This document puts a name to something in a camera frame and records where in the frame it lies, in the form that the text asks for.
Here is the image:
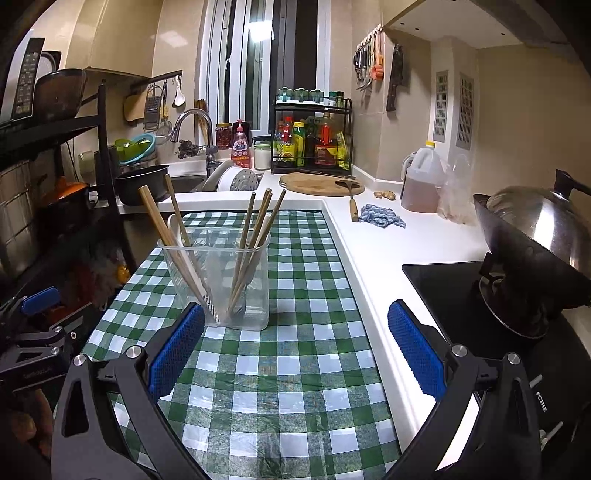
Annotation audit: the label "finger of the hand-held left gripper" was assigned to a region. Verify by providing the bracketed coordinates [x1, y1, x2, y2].
[0, 286, 62, 317]
[14, 302, 93, 354]

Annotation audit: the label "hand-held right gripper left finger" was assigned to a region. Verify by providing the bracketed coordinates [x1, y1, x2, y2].
[51, 301, 206, 480]

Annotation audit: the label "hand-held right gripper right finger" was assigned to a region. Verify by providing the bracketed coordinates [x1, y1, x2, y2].
[383, 299, 543, 480]

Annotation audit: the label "clear plastic utensil holder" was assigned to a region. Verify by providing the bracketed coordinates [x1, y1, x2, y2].
[157, 235, 272, 332]

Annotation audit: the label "white spoon striped handle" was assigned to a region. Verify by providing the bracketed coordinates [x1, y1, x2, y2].
[167, 213, 221, 321]

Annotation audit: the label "person's left hand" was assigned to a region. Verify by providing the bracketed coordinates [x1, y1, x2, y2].
[0, 392, 54, 462]

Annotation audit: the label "black glass gas cooktop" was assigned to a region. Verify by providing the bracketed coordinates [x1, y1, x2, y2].
[402, 261, 591, 480]

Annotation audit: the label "large steel pot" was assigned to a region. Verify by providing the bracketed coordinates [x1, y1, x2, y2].
[0, 161, 40, 259]

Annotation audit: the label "black pot orange lid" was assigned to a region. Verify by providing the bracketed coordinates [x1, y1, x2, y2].
[39, 178, 93, 222]

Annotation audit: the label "black pan support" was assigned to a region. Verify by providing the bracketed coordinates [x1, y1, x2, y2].
[478, 251, 564, 340]

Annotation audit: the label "green checkered tablecloth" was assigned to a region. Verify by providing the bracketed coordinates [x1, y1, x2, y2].
[83, 210, 402, 476]

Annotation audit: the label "blue dish rag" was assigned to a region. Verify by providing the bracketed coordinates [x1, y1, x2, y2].
[359, 204, 407, 230]

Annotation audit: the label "dark steel wok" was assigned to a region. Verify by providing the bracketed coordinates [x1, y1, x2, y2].
[472, 193, 591, 340]

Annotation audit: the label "black cooking pot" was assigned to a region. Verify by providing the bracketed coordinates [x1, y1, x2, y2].
[115, 164, 171, 206]

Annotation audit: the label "plastic oil jug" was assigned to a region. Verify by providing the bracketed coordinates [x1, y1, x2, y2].
[400, 140, 446, 214]

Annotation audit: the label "clear plastic bottle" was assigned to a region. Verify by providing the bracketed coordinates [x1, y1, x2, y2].
[436, 154, 481, 224]

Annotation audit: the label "black metal shelf rack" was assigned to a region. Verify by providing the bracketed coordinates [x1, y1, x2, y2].
[0, 80, 134, 296]

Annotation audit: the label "green plastic bowl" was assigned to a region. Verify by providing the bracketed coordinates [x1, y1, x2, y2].
[113, 137, 141, 162]

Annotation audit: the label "white perforated strainer plate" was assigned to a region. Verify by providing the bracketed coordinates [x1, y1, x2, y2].
[203, 159, 259, 193]

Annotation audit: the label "blue plastic colander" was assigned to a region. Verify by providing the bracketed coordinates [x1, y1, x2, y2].
[129, 134, 157, 162]

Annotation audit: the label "steel wok lid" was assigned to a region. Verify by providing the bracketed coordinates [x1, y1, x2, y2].
[486, 168, 591, 273]

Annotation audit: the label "round wooden cutting board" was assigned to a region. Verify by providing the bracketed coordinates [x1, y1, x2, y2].
[278, 172, 365, 197]

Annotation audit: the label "dark scrubber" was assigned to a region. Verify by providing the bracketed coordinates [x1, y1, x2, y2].
[175, 138, 204, 158]

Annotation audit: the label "brown glass bowl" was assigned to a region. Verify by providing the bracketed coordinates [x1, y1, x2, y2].
[34, 68, 88, 118]

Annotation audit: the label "yellow seasoning packet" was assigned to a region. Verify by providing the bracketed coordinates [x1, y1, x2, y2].
[336, 131, 352, 171]

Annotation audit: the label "hanging wooden board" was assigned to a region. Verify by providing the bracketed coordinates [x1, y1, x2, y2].
[122, 90, 151, 123]

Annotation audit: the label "pink dish soap bottle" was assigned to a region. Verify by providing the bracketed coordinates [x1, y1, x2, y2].
[231, 119, 252, 171]

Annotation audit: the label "hanging metal grater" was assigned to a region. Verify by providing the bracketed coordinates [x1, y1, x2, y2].
[142, 88, 162, 132]

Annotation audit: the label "black microwave oven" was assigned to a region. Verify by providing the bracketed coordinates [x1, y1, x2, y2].
[0, 37, 63, 125]

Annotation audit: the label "tall red oil bottle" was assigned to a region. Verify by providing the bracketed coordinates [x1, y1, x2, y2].
[316, 112, 338, 167]

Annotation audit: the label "dark sauce bottle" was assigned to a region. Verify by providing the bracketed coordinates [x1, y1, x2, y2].
[305, 117, 319, 166]

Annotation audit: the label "bundle of bamboo sticks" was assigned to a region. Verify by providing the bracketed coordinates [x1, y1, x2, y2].
[194, 99, 211, 144]

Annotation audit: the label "yellow green label bottle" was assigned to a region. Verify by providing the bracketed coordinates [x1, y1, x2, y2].
[293, 121, 308, 167]

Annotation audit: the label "red sauce bottle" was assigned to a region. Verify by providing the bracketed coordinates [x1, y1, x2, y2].
[279, 116, 296, 167]

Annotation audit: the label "steel kitchen faucet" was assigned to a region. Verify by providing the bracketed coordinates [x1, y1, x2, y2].
[170, 108, 218, 174]

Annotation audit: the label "row of spice jars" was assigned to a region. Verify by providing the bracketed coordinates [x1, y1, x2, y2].
[277, 87, 346, 108]

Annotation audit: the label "hanging kitchen scissors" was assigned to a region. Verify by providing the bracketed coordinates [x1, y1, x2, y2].
[353, 46, 375, 90]

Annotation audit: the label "hanging orange brush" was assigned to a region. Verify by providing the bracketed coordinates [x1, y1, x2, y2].
[372, 32, 386, 81]

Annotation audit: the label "kitchen window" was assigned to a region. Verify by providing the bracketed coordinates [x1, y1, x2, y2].
[198, 0, 331, 134]

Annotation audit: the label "overhead range hood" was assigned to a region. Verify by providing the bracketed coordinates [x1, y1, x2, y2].
[381, 0, 583, 51]

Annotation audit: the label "wooden-handled spatula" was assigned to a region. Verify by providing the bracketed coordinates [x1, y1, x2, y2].
[335, 179, 362, 223]

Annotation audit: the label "black wire spice rack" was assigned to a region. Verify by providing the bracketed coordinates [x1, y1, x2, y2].
[271, 95, 354, 175]

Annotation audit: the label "wooden wall shelf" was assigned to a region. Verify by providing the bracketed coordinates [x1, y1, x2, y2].
[83, 67, 153, 88]

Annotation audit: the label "white wall vent grille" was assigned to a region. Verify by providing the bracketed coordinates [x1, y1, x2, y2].
[434, 70, 450, 140]
[458, 73, 475, 149]

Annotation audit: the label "black wall hanging rail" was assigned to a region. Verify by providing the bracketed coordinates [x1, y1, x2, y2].
[129, 70, 183, 90]

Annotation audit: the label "wall hook rail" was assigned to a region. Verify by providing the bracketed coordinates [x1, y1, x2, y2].
[355, 23, 384, 51]

